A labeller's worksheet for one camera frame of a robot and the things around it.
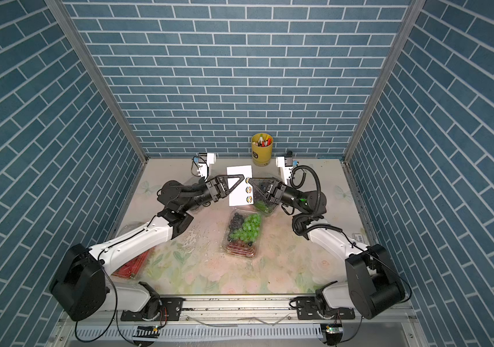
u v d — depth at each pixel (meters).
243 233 0.85
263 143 1.11
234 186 0.63
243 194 0.63
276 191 0.62
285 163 0.62
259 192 0.63
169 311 0.73
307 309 0.73
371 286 0.42
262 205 0.94
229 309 0.75
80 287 0.41
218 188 0.61
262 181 0.63
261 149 1.10
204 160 0.59
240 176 0.63
